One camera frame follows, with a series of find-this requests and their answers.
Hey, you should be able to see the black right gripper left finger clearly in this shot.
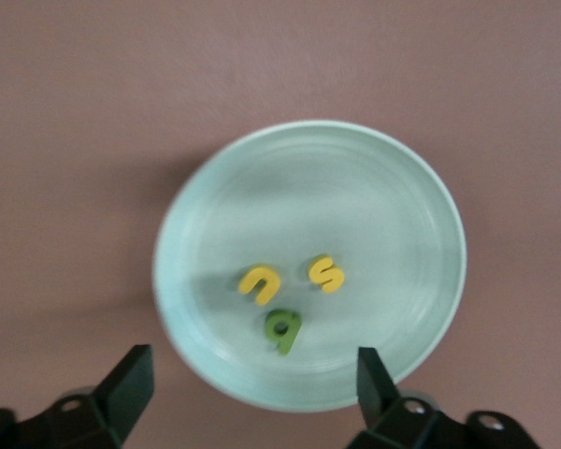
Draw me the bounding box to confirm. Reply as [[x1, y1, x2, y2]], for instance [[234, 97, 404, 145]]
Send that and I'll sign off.
[[0, 344, 156, 449]]

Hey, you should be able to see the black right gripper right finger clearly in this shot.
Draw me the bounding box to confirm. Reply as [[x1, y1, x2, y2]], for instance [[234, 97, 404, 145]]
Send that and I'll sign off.
[[343, 346, 543, 449]]

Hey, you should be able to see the green foam letter b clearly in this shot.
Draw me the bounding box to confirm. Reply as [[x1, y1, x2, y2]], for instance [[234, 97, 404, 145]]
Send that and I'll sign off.
[[264, 308, 303, 357]]

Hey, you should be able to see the yellow foam letter s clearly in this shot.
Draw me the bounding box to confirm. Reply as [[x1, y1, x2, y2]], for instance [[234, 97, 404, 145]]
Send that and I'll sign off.
[[307, 253, 347, 295]]

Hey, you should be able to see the yellow foam letter u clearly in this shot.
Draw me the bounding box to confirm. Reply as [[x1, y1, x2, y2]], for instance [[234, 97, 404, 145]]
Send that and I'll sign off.
[[237, 263, 281, 308]]

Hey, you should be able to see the green plate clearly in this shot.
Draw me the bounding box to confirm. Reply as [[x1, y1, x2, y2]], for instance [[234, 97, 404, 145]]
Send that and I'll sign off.
[[152, 120, 468, 413]]

